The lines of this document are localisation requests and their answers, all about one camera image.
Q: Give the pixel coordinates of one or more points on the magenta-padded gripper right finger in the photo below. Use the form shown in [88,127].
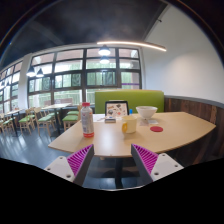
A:
[163,165]

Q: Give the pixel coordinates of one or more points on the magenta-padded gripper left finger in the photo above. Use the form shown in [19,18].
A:
[60,166]

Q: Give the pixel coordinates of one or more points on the clear red-capped drink bottle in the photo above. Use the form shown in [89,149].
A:
[87,121]

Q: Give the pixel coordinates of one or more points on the flat round red coaster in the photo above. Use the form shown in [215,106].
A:
[156,129]

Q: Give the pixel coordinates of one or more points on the small white card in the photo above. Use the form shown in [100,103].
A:
[152,121]

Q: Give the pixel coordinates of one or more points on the wooden chairs with green seats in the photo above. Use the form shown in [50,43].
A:
[45,118]

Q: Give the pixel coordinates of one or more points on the white bowl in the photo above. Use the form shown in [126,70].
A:
[146,111]

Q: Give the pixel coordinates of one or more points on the light wooden dining table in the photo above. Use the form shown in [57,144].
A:
[55,106]

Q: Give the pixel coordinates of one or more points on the small blue-capped bottle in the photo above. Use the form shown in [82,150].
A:
[130,112]

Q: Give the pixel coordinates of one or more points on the green upholstered bench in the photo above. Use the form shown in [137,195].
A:
[140,100]

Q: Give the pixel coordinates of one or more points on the black-framed tablet with pictures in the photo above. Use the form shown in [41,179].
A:
[116,109]

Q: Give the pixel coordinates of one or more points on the long curved light strip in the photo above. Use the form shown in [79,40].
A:
[133,43]

